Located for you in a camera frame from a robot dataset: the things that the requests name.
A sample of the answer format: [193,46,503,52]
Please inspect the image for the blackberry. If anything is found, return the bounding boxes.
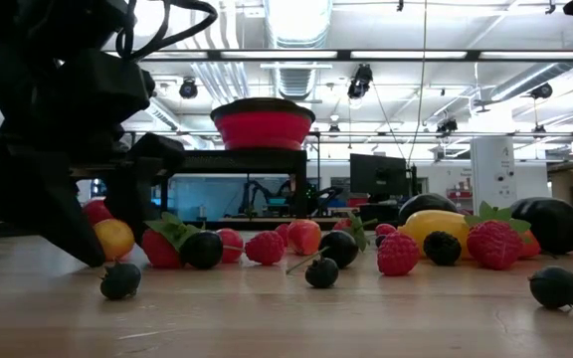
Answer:
[423,230,463,267]

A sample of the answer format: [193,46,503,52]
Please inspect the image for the small yellow-orange fruit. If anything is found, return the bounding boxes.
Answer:
[92,218,136,263]

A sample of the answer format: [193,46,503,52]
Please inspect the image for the red raspberry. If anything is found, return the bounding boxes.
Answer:
[376,232,421,277]
[244,230,287,267]

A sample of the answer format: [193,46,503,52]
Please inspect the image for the black perforated metal shelf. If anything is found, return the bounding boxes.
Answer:
[159,148,309,224]

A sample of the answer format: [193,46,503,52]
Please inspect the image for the red collapsible colander grey rim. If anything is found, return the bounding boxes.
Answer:
[210,96,317,152]

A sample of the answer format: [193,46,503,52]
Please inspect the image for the thin hanging cable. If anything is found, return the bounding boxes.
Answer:
[407,0,430,168]

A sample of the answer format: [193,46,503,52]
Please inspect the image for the black overhead camera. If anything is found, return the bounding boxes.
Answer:
[346,63,375,100]

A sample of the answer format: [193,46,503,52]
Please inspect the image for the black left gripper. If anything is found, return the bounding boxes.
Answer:
[0,47,187,269]

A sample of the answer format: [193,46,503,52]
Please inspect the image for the silver ventilation duct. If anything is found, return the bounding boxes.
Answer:
[264,0,335,103]

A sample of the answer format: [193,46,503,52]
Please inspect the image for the dark purple round fruit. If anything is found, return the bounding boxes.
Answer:
[508,196,573,256]
[397,192,460,226]

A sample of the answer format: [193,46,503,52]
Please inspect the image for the white pillar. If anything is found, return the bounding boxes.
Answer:
[470,136,519,216]

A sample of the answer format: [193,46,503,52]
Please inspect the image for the black aluminium table frame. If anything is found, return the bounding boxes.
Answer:
[0,213,402,240]

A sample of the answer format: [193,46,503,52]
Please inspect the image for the red strawberry green leaves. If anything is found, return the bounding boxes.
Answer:
[464,200,532,271]
[333,214,378,253]
[140,212,203,270]

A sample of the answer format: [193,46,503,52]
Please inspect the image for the black ceiling spotlight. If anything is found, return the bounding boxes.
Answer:
[178,77,200,100]
[529,82,554,100]
[436,117,460,135]

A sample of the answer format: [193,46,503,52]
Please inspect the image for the small orange peach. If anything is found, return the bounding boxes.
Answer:
[286,219,323,257]
[517,229,543,260]

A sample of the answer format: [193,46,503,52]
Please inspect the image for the black monitor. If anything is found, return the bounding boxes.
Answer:
[349,152,410,198]

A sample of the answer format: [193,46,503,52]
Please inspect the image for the large red pepper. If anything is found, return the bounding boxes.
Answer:
[82,198,114,227]

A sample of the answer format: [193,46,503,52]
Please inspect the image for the overhead light bar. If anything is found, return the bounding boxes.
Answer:
[101,48,573,63]

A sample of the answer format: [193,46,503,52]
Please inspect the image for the black cherry green stem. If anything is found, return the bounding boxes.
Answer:
[180,230,225,270]
[286,229,360,275]

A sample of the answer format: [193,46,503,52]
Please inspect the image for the background robot workstation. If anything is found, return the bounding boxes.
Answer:
[239,178,345,219]

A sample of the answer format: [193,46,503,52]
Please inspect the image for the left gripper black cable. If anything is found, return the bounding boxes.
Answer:
[114,0,219,62]

